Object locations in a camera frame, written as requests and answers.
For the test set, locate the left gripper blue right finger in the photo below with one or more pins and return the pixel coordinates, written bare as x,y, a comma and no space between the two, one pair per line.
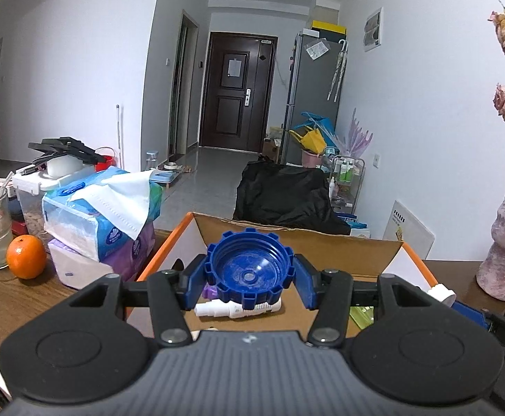
308,282

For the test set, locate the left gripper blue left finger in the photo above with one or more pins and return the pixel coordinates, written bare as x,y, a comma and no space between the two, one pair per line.
192,280

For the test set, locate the white spray bottle green label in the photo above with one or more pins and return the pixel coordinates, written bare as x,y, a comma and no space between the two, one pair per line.
233,310

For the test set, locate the blue plastic bottle cap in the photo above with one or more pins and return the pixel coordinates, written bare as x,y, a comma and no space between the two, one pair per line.
249,267

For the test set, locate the green transparent bottle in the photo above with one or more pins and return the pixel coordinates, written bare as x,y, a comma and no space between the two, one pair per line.
363,316

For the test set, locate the purple object in box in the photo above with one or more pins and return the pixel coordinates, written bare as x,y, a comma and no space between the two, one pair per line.
210,293

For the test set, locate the black bag on chair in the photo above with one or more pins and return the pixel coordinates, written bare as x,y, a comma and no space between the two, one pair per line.
281,195

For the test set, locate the metal trolley with bottles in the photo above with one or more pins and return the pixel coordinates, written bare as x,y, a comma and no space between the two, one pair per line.
345,181

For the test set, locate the purple white tissue pack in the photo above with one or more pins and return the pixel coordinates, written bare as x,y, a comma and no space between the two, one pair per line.
77,271

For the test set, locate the blue tissue pack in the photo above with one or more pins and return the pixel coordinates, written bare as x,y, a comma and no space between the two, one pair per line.
96,215

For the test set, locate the orange fruit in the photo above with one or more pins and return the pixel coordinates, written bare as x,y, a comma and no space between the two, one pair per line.
26,257

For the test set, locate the black headset on container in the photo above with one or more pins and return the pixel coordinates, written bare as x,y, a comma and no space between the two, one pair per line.
52,148

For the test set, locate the clear lidded food container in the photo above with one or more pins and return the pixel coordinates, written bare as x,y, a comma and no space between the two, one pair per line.
30,190

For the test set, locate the dark brown entrance door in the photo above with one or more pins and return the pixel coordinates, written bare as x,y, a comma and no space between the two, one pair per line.
237,91

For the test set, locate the grey refrigerator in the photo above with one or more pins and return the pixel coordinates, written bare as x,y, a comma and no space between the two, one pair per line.
315,85

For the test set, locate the yellow box on refrigerator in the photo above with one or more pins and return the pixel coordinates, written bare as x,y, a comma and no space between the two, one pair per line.
329,27

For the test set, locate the white board against wall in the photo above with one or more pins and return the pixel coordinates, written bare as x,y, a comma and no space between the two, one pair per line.
404,226

